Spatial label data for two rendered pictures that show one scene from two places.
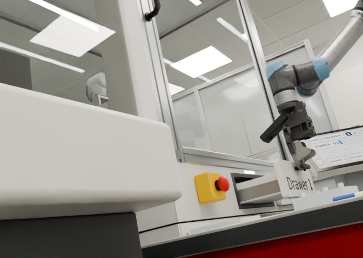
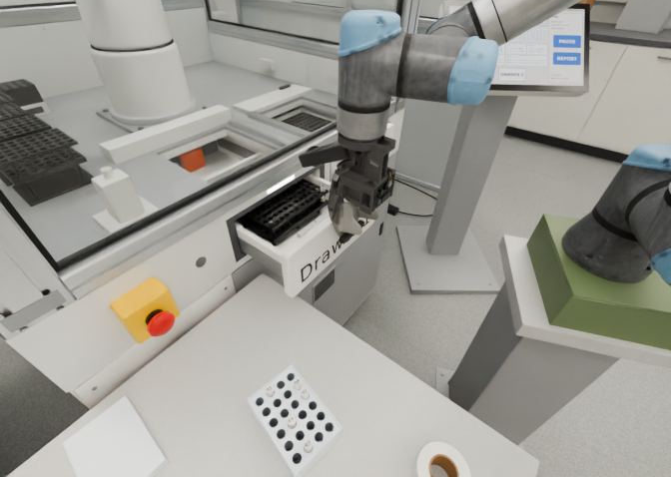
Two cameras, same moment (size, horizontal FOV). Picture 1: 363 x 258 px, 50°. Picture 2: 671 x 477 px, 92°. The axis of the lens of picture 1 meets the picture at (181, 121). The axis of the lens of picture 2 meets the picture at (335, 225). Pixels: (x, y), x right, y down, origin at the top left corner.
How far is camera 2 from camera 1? 100 cm
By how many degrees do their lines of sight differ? 58
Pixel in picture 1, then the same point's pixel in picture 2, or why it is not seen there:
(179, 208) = (67, 376)
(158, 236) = not seen: hidden behind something
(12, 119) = not seen: outside the picture
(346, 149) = (506, 54)
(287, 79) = (373, 86)
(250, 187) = (254, 248)
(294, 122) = (352, 182)
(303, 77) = (413, 95)
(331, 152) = not seen: hidden behind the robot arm
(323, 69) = (470, 95)
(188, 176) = (92, 313)
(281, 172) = (290, 273)
